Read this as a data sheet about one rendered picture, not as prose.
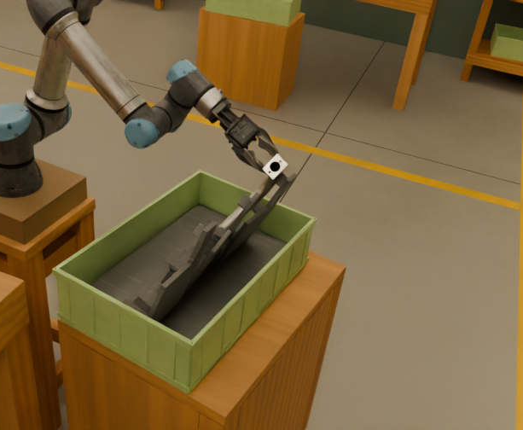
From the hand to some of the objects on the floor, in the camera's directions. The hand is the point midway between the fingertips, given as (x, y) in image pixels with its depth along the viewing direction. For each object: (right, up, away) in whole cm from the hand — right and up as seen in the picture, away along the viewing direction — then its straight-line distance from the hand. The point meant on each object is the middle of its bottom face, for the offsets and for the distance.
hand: (274, 166), depth 159 cm
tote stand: (-25, -98, +61) cm, 118 cm away
